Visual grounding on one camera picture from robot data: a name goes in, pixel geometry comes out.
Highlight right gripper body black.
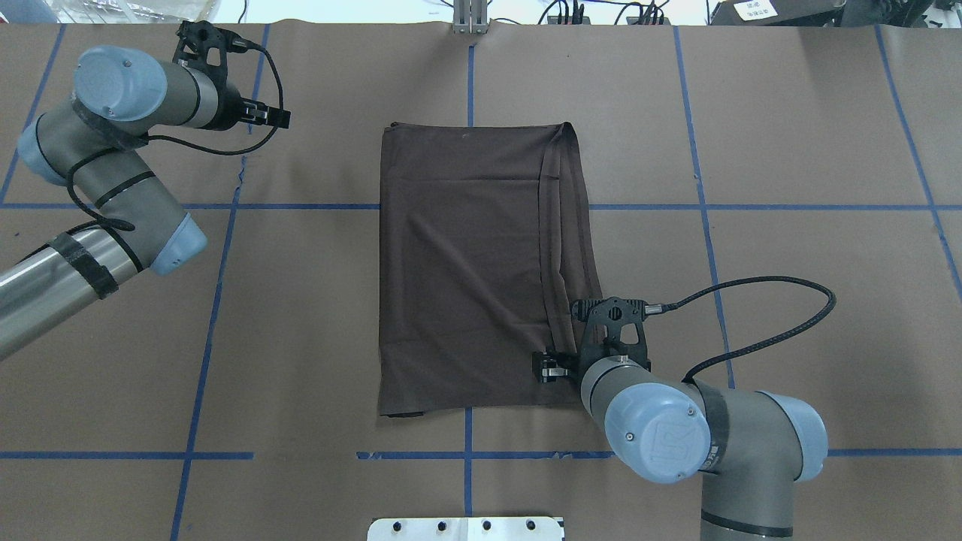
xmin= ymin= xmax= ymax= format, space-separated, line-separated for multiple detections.
xmin=564 ymin=352 xmax=594 ymax=388

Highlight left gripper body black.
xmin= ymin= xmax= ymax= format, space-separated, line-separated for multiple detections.
xmin=219 ymin=92 xmax=247 ymax=130

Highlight brown t-shirt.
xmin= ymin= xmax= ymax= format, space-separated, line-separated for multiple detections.
xmin=378 ymin=122 xmax=601 ymax=417

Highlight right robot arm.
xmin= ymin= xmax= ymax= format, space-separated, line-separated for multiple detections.
xmin=532 ymin=352 xmax=829 ymax=540

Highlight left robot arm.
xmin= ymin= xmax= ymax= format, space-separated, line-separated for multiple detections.
xmin=2 ymin=45 xmax=291 ymax=358

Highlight clear plastic bag tray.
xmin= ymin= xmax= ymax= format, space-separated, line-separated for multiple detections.
xmin=45 ymin=1 xmax=221 ymax=24

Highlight left usb hub orange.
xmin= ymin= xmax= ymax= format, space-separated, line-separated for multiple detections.
xmin=537 ymin=1 xmax=590 ymax=26

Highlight usb hub orange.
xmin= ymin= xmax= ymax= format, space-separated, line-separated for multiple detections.
xmin=537 ymin=1 xmax=590 ymax=26
xmin=613 ymin=1 xmax=670 ymax=26

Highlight right usb hub orange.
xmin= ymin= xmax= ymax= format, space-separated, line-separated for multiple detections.
xmin=613 ymin=1 xmax=670 ymax=26

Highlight black box with label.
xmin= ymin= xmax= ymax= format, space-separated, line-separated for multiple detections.
xmin=709 ymin=1 xmax=846 ymax=27

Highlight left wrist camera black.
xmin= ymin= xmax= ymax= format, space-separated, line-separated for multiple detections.
xmin=172 ymin=20 xmax=253 ymax=86

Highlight right camera cable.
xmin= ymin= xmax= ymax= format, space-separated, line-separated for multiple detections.
xmin=646 ymin=278 xmax=837 ymax=384

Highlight camera cable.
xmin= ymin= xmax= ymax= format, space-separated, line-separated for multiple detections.
xmin=66 ymin=41 xmax=285 ymax=234
xmin=646 ymin=278 xmax=837 ymax=384

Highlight left camera cable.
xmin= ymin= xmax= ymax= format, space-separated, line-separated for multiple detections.
xmin=66 ymin=41 xmax=285 ymax=234

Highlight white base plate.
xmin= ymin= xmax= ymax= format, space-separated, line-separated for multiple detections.
xmin=367 ymin=515 xmax=566 ymax=540

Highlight aluminium frame post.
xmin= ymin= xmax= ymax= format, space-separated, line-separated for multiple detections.
xmin=446 ymin=0 xmax=490 ymax=35

